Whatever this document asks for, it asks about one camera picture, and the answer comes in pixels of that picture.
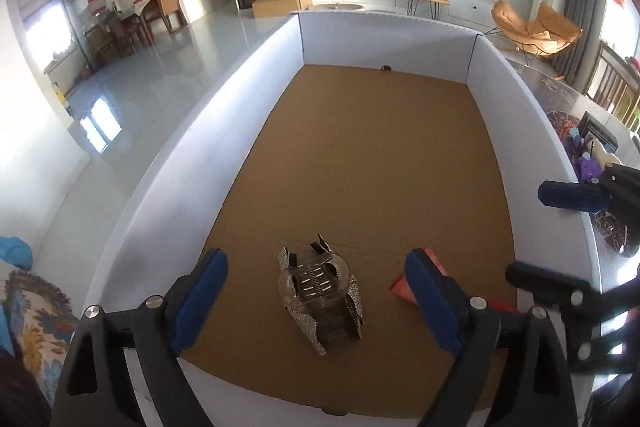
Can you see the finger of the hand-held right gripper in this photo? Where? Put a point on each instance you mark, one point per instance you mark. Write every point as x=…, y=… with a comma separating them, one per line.
x=570, y=196
x=545, y=282

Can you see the clear rhinestone hair claw clip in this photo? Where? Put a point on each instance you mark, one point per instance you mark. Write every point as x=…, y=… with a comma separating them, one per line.
x=312, y=282

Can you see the blue cloth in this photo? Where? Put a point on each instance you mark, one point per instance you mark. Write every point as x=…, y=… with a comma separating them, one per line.
x=15, y=251

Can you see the wooden slatted chair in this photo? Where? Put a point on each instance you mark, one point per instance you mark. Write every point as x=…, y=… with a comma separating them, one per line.
x=615, y=82

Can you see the dark patterned glass desktop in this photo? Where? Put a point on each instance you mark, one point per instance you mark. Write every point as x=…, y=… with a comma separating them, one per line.
x=555, y=92

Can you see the orange lounge chair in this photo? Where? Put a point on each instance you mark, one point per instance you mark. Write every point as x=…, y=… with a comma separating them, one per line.
x=557, y=29
x=510, y=24

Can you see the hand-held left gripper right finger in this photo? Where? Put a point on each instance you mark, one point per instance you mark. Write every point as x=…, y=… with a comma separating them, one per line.
x=430, y=302

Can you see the wooden sideboard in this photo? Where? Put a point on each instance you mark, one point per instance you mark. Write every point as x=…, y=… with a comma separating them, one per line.
x=167, y=4

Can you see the black rectangular box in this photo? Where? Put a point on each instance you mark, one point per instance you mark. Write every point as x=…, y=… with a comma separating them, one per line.
x=597, y=132

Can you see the round beige floor mat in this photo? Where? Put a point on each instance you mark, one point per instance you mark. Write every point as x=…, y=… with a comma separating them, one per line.
x=340, y=7

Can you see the dining table with chairs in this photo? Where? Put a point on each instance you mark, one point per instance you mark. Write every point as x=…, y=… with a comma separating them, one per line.
x=115, y=34

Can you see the purple plush item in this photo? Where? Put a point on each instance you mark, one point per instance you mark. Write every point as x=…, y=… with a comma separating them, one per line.
x=582, y=164

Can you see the red paper packet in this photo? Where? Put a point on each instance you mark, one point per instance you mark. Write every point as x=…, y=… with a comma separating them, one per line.
x=400, y=288

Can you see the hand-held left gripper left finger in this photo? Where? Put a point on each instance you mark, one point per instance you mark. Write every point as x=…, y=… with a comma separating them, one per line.
x=200, y=297

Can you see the brown cardboard box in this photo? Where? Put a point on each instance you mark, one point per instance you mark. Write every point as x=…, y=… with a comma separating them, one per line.
x=280, y=5

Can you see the large white box cardboard bottom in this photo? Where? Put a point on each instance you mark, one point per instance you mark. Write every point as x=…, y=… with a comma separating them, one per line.
x=375, y=157

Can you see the floral cushion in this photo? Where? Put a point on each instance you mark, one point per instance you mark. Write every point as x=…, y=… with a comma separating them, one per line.
x=35, y=332

